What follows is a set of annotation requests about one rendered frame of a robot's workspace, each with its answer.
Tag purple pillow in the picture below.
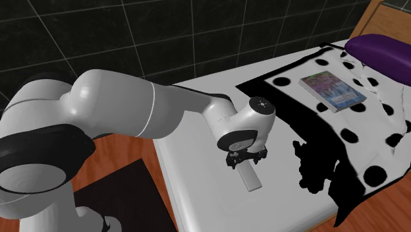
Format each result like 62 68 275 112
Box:
344 33 411 87

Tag book with purple blue cover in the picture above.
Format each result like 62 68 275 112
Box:
298 71 368 113

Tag white blanket with black dots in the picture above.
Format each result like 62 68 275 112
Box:
235 43 411 227

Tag grey flat rectangular slab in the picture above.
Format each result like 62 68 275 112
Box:
236 160 263 192

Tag wooden bed with white mattress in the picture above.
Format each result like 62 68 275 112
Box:
153 0 411 232

